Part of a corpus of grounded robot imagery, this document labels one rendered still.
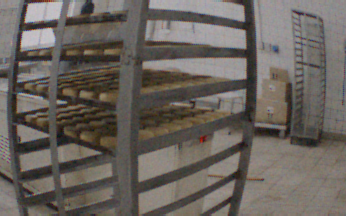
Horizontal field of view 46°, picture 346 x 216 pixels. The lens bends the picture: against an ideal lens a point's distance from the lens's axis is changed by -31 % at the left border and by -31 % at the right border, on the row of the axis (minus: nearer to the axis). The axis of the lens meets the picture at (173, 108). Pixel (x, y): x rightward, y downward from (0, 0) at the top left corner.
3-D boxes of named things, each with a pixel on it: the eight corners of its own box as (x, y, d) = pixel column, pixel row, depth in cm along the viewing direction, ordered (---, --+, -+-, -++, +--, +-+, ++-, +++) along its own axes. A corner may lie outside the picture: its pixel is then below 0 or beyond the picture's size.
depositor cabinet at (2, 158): (-9, 172, 370) (-13, 87, 357) (31, 165, 430) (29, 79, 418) (72, 223, 304) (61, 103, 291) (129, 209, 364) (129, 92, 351)
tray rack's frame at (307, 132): (297, 133, 661) (297, 12, 634) (322, 136, 638) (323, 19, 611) (288, 142, 604) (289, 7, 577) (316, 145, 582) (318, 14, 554)
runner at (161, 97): (241, 87, 158) (241, 76, 158) (249, 88, 157) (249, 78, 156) (105, 112, 103) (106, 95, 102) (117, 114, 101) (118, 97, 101)
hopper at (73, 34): (47, 47, 308) (50, 27, 306) (94, 40, 355) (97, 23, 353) (72, 45, 293) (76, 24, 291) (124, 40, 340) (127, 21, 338)
